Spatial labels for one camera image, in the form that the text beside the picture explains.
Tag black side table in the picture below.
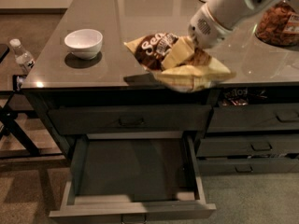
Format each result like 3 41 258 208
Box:
0 43 64 159

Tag clear jar of nuts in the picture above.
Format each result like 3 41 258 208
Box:
255 1 299 47

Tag brown and yellow chip bag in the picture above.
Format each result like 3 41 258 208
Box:
125 33 235 92

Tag white ceramic bowl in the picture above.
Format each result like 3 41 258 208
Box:
64 29 103 60

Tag grey top left drawer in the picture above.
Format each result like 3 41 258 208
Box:
48 105 211 135

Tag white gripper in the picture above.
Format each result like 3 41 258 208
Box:
162 4 232 70

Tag grey counter cabinet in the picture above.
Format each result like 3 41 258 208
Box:
23 0 298 160

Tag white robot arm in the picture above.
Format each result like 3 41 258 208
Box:
162 0 299 69

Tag grey top right drawer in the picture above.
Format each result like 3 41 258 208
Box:
207 104 299 133

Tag open grey middle drawer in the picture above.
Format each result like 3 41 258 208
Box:
50 136 216 224

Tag clear plastic water bottle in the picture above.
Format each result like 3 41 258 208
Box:
9 38 35 74

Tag dark snack packets in drawer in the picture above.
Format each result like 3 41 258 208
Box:
220 87 267 106

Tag grey middle right drawer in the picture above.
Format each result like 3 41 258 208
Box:
197 134 299 157

